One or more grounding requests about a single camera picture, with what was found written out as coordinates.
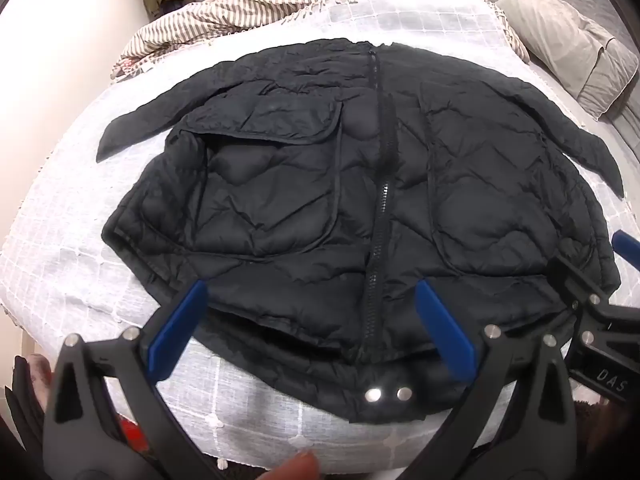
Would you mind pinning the grey pillow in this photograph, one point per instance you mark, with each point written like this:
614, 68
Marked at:
560, 40

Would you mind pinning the brown fleece clothing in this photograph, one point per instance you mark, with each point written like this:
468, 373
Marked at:
607, 440

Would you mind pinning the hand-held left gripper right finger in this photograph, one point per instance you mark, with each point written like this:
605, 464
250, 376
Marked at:
445, 331

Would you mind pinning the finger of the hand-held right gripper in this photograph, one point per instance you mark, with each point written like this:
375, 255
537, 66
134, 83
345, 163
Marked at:
570, 277
627, 245

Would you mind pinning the black quilted jacket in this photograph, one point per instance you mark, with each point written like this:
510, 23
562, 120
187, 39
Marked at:
300, 185

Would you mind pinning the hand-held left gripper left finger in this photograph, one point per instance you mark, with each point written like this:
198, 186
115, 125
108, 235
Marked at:
176, 330

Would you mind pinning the striped duvet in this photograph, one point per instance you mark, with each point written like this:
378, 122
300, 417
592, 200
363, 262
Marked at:
225, 15

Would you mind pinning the white grid blanket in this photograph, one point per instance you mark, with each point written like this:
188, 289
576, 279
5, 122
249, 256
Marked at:
65, 240

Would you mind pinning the dark cloth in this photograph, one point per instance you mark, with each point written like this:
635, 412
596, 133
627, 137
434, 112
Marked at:
22, 400

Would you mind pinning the person's left hand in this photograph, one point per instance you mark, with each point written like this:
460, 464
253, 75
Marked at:
295, 466

